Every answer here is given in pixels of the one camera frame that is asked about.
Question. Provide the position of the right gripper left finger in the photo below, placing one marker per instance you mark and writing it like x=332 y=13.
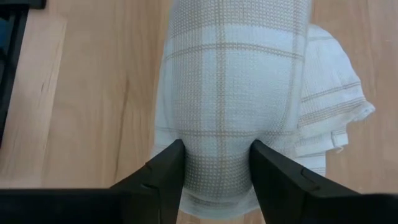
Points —
x=149 y=199

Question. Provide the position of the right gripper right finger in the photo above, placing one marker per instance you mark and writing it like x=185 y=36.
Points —
x=289 y=196

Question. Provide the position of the white plaid towel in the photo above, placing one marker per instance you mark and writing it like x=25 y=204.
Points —
x=233 y=93

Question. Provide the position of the black aluminium table frame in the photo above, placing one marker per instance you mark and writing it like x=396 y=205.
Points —
x=21 y=3

